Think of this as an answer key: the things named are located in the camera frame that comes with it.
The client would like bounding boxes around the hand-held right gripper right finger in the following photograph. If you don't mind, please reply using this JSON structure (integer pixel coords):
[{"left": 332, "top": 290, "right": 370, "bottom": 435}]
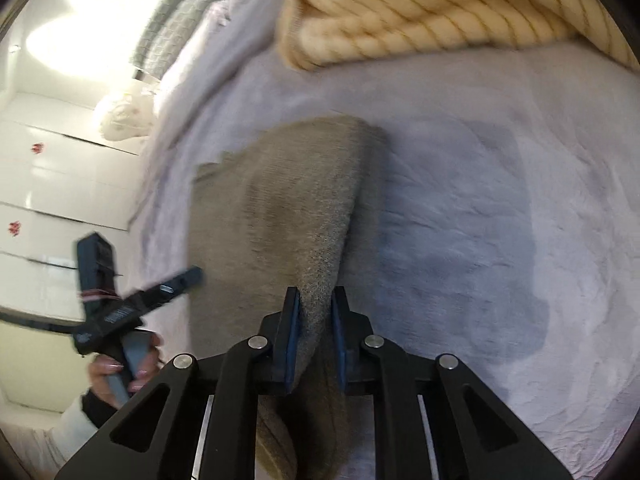
[{"left": 331, "top": 286, "right": 575, "bottom": 480}]

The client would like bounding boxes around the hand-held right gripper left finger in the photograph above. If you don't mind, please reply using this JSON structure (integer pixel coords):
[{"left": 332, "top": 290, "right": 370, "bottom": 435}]
[{"left": 54, "top": 286, "right": 302, "bottom": 480}]

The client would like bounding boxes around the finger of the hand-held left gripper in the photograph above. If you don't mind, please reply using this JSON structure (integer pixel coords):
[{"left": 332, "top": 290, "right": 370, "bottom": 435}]
[{"left": 136, "top": 266, "right": 205, "bottom": 314}]

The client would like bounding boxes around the grey-beige knit garment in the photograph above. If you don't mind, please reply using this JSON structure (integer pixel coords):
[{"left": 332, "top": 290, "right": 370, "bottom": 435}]
[{"left": 187, "top": 115, "right": 388, "bottom": 480}]

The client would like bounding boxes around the person's left forearm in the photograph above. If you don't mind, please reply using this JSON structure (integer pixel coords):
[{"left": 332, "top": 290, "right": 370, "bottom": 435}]
[{"left": 10, "top": 389, "right": 121, "bottom": 480}]

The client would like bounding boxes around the person's left hand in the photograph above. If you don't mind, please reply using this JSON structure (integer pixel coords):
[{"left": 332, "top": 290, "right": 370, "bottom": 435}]
[{"left": 88, "top": 332, "right": 164, "bottom": 409}]

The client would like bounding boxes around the white wardrobe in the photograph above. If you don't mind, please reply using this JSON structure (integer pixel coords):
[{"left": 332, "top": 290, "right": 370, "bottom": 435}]
[{"left": 0, "top": 90, "right": 151, "bottom": 331}]

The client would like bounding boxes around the lavender fleece blanket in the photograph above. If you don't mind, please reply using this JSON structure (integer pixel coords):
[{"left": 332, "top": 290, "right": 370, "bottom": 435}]
[{"left": 127, "top": 0, "right": 640, "bottom": 480}]

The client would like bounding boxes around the round ceiling light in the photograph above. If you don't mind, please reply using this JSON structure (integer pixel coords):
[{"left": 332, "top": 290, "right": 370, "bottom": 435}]
[{"left": 25, "top": 0, "right": 171, "bottom": 68}]

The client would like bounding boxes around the grey quilted headboard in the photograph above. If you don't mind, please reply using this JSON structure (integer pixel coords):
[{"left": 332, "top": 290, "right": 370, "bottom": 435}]
[{"left": 129, "top": 0, "right": 251, "bottom": 81}]

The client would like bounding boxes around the cream quilted blanket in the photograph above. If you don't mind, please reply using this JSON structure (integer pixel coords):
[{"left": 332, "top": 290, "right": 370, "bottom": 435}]
[{"left": 275, "top": 0, "right": 640, "bottom": 71}]

